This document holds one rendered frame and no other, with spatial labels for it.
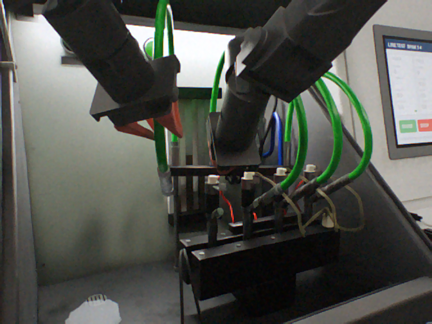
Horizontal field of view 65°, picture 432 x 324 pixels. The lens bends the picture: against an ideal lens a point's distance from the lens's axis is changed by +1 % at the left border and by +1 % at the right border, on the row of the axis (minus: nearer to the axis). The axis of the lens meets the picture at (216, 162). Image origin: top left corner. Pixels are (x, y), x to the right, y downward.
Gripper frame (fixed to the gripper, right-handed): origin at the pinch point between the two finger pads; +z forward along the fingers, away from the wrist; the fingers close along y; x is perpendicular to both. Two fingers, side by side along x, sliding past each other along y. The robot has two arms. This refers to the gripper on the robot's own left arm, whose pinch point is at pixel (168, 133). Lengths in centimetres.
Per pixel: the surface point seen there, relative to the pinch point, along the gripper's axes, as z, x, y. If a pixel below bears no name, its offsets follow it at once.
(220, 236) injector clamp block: 31.8, 1.8, 3.5
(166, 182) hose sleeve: 7.7, 2.4, 4.0
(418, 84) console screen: 47, -40, -47
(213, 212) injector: 22.8, 0.8, 1.9
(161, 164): 2.5, 3.0, 2.1
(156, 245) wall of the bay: 47, -4, 26
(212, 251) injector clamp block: 26.5, 6.7, 3.3
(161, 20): -8.0, -12.8, -1.7
